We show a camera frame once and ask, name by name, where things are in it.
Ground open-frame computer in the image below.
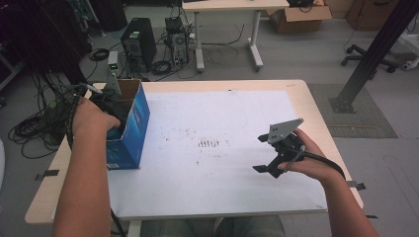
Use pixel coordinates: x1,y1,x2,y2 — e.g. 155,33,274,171
164,16,191,66

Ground black computer tower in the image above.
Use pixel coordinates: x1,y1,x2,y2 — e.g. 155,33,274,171
120,17,158,72

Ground white table leg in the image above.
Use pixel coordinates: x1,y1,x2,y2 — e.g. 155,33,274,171
126,219,143,237

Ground blue-sided cardboard box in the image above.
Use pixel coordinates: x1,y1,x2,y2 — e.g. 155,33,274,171
105,78,151,171

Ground white floor device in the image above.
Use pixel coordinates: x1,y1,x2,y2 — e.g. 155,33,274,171
400,56,419,72

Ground black curtain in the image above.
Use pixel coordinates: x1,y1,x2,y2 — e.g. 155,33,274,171
0,0,94,97

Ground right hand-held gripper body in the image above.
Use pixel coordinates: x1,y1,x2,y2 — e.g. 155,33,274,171
267,118,306,163

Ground small grey power unit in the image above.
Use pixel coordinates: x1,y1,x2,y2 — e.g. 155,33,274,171
107,50,120,79

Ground tangle of black floor cables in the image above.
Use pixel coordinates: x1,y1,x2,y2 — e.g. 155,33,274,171
7,72,82,160

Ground black office chair base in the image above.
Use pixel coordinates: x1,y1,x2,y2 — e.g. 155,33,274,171
340,43,400,74

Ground black metal stand beam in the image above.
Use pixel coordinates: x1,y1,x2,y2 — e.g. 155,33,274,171
328,0,419,115

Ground closed brown cardboard box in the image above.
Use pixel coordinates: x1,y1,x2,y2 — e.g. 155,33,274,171
345,0,400,32

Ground open brown cardboard box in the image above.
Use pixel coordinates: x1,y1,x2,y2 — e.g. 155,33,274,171
266,4,333,35

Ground white table mat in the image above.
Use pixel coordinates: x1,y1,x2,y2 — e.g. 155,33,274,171
52,90,330,221

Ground small black cable coil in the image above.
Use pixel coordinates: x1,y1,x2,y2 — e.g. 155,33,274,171
88,47,111,62
150,59,173,76

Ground person's right hand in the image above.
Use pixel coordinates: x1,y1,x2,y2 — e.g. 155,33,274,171
278,127,346,191

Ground person's left hand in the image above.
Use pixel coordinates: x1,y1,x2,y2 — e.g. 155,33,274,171
71,97,122,142

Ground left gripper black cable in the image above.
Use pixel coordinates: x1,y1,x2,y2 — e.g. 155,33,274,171
64,82,127,237

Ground white-legged wooden desk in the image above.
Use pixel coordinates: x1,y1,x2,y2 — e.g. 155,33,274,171
181,0,291,73

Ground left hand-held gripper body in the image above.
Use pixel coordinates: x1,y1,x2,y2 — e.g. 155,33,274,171
89,63,133,133

